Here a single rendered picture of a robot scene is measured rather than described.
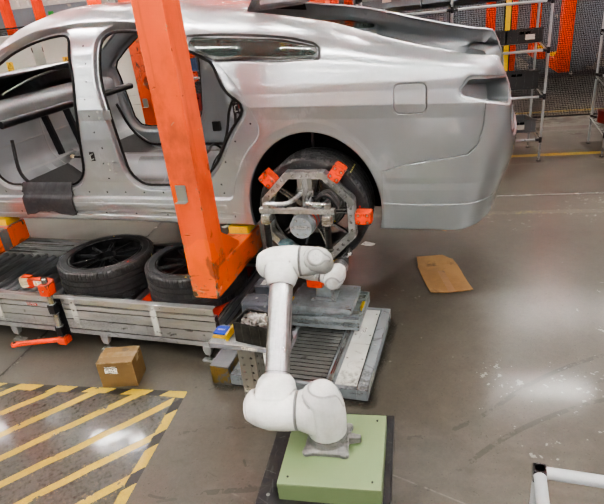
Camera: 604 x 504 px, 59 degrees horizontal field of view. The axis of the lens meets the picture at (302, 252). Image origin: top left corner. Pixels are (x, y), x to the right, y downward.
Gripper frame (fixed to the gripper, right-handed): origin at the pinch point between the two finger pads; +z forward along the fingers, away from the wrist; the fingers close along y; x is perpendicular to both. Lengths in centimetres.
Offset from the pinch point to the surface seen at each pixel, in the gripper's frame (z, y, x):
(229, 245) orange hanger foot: -19, -41, 53
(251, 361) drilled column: -72, -48, 4
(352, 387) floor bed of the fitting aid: -53, -32, -47
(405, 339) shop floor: 6, -23, -67
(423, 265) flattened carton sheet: 104, -21, -67
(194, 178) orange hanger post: -45, -5, 87
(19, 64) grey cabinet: 322, -293, 423
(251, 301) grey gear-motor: -27, -55, 22
